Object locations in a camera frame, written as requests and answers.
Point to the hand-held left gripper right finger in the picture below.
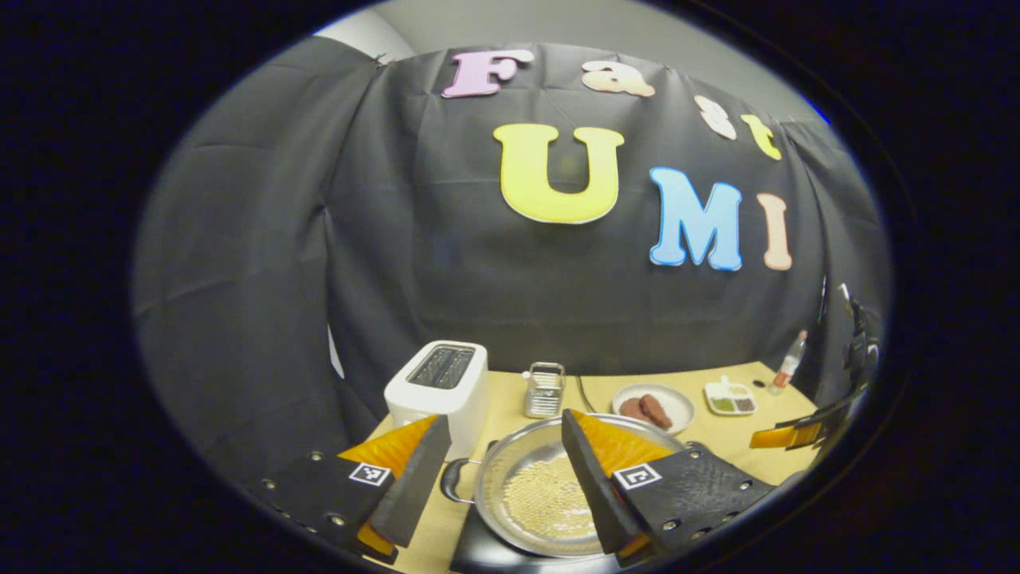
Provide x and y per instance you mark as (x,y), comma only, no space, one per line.
(594,494)

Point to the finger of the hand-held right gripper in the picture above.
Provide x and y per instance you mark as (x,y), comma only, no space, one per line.
(785,436)

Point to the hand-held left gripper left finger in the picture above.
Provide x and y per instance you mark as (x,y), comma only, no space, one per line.
(414,494)

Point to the stainless steel pot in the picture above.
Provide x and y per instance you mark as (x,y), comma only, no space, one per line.
(494,478)

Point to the black induction cooktop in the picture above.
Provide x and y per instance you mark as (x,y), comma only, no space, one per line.
(478,550)

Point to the pile of yellow soybeans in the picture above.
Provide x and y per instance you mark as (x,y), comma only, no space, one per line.
(542,498)

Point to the plastic water bottle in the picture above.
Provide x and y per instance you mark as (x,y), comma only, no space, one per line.
(789,367)

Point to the white divided dish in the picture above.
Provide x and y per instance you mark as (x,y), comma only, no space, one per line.
(727,388)

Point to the brown meat patty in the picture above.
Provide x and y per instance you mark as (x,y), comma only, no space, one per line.
(631,409)
(657,412)

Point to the white toaster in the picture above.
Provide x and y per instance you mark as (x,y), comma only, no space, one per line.
(438,399)

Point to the white round plate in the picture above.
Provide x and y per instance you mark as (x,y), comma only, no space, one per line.
(677,402)

